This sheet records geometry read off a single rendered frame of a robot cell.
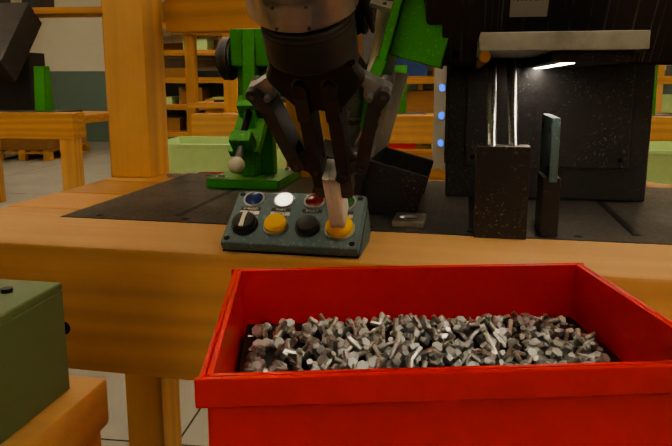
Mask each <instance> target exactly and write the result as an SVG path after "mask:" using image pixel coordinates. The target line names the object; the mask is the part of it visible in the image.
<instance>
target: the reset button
mask: <svg viewBox="0 0 672 446"><path fill-rule="evenodd" d="M286 225H287V222H286V218H285V217H284V216H283V215H282V214H279V213H273V214H270V215H269V216H267V217H266V219H265V221H264V227H265V230H266V231H267V232H269V233H279V232H281V231H283V230H284V229H285V228H286Z"/></svg>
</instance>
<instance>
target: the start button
mask: <svg viewBox="0 0 672 446"><path fill-rule="evenodd" d="M325 227H326V232H327V234H328V235H329V236H331V237H333V238H344V237H346V236H348V235H349V234H351V232H352V231H353V222H352V220H351V218H349V217H348V216H347V219H346V224H345V227H344V228H338V227H337V228H331V227H330V222H329V219H328V220H327V222H326V225H325Z"/></svg>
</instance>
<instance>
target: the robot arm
mask: <svg viewBox="0 0 672 446"><path fill-rule="evenodd" d="M358 1H359V0H245V3H246V7H247V11H248V14H249V16H250V17H251V19H252V20H253V21H254V22H255V23H257V24H258V25H260V28H261V32H262V37H263V41H264V46H265V50H266V55H267V58H268V61H269V64H268V68H267V70H266V74H264V75H263V76H260V75H255V76H254V77H253V78H252V80H251V82H250V85H249V87H248V89H247V92H246V94H245V97H246V99H247V100H248V101H249V102H250V103H251V104H252V105H253V106H254V107H255V108H256V109H257V110H258V111H259V112H260V113H261V115H262V117H263V118H264V120H265V122H266V124H267V126H268V128H269V130H270V131H271V133H272V135H273V137H274V139H275V141H276V143H277V144H278V146H279V148H280V150H281V152H282V154H283V156H284V157H285V159H286V161H287V163H288V165H289V167H290V169H291V170H292V171H294V172H301V171H302V170H303V171H306V172H308V173H310V175H311V176H312V180H313V185H314V190H315V194H316V196H317V197H318V198H325V199H326V205H327V210H328V216H329V222H330V227H331V228H337V227H338V228H344V227H345V224H346V219H347V214H348V209H349V205H348V198H350V199H352V197H353V194H354V189H355V180H354V173H355V172H357V173H359V174H364V173H366V172H367V170H368V165H369V161H370V156H371V151H372V147H373V142H374V137H375V133H376V128H377V124H378V119H379V114H380V112H381V111H382V110H383V108H384V107H385V106H386V104H387V103H388V102H389V100H390V98H391V92H392V86H393V78H392V77H391V76H390V75H387V74H385V75H382V76H381V77H378V76H376V75H375V74H373V73H371V72H369V71H367V66H366V63H365V61H364V60H363V59H362V57H361V56H360V53H359V48H358V39H357V29H356V20H355V10H356V8H357V5H358ZM360 86H362V87H363V88H364V93H363V96H364V98H365V99H366V102H367V108H366V113H365V118H364V123H363V128H362V133H361V138H360V143H359V148H358V152H356V153H352V148H351V141H350V133H349V126H348V118H347V111H346V104H347V103H348V102H349V100H350V99H351V98H352V96H353V95H354V94H355V92H356V91H357V90H358V88H359V87H360ZM277 90H278V91H279V92H280V93H281V94H282V95H283V96H284V97H285V98H286V99H287V100H288V101H289V102H290V103H291V104H293V105H294V106H295V110H296V115H297V120H298V123H300V126H301V131H302V137H303V141H302V139H301V137H300V135H299V133H298V131H297V129H296V127H295V125H294V123H293V121H292V119H291V117H290V115H289V113H288V111H287V109H286V107H285V105H284V103H283V101H282V99H281V98H280V96H279V94H278V93H277ZM319 110H321V111H325V116H326V121H327V123H328V124H329V131H330V137H331V143H332V149H333V155H334V159H327V161H325V160H326V157H327V152H328V151H326V152H325V146H324V140H323V134H322V128H321V122H320V116H319ZM303 142H304V143H303Z"/></svg>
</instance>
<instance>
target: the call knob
mask: <svg viewBox="0 0 672 446"><path fill-rule="evenodd" d="M255 225H256V218H255V216H254V214H252V213H251V212H248V211H243V212H240V213H238V214H236V215H235V216H234V217H233V219H232V226H233V228H234V230H235V231H237V232H241V233H244V232H248V231H250V230H252V229H253V228H254V227H255Z"/></svg>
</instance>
